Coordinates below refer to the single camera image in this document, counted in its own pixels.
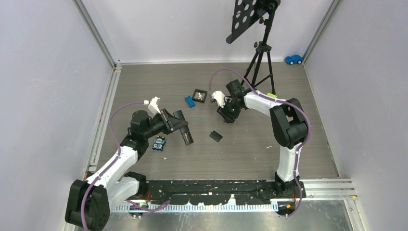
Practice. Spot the black square frame box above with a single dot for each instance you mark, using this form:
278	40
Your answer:
199	95

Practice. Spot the silver black AAA battery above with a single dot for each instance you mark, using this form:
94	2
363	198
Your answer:
186	140

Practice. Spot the blue toy car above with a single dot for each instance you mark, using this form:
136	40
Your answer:
294	59

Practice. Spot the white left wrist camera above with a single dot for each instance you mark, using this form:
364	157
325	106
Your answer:
152	105

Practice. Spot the blue robot face toy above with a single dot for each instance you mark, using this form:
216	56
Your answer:
158	143

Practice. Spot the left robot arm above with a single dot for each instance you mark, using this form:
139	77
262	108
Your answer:
91	201

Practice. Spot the black battery cover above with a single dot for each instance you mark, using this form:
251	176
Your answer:
215	136

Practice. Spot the black tripod stand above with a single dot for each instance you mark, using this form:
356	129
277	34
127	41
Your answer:
247	13

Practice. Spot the blue toy brick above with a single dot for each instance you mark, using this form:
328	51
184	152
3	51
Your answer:
190	102

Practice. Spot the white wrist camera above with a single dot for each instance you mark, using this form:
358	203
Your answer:
152	105
219	98

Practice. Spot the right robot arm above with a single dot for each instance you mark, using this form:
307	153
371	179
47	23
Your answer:
289	124

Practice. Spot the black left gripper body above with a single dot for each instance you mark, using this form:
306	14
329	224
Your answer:
163	114

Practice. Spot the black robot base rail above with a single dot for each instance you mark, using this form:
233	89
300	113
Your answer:
217	192

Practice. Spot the green toy brick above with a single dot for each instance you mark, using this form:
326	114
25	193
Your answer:
271	95

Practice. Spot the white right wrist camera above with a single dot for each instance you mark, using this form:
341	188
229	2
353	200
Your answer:
219	98

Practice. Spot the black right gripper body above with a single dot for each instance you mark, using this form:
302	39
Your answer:
230	110

